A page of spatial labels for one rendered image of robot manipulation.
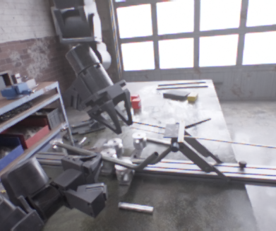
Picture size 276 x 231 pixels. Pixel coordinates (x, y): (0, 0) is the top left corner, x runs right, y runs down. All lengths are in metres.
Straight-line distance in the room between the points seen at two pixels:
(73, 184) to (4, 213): 0.13
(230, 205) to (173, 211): 0.15
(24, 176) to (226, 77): 3.50
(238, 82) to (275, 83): 0.56
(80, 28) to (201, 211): 0.52
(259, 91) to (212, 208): 3.39
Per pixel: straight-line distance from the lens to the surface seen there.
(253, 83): 3.83
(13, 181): 0.45
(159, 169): 0.68
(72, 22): 0.46
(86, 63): 0.44
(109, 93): 0.42
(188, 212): 0.60
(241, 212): 0.63
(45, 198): 0.47
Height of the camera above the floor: 1.34
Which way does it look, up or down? 24 degrees down
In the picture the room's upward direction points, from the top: 6 degrees counter-clockwise
